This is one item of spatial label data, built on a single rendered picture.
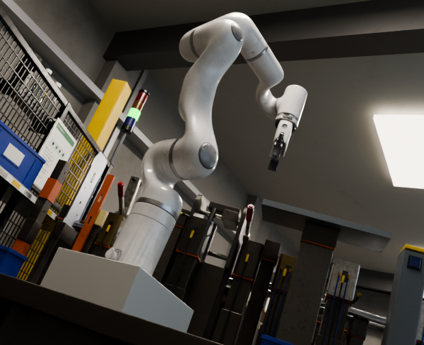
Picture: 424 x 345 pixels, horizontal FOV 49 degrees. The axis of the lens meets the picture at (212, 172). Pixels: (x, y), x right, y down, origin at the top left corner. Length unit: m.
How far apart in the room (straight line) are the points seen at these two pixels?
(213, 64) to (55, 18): 2.81
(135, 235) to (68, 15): 3.18
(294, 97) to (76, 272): 1.01
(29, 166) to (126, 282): 0.89
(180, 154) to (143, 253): 0.28
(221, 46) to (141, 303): 0.74
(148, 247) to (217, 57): 0.58
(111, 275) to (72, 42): 3.28
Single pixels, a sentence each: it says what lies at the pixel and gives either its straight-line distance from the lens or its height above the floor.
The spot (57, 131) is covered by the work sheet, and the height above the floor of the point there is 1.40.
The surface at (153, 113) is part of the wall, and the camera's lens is 4.84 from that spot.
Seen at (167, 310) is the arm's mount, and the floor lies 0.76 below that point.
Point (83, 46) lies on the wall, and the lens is 4.23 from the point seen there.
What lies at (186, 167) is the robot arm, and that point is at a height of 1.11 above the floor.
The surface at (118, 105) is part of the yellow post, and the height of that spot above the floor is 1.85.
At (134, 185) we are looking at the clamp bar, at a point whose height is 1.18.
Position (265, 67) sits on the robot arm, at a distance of 1.62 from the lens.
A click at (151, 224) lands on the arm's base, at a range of 1.16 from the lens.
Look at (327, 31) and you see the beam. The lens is 3.27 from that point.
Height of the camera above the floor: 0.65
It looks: 23 degrees up
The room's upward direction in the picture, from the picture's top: 21 degrees clockwise
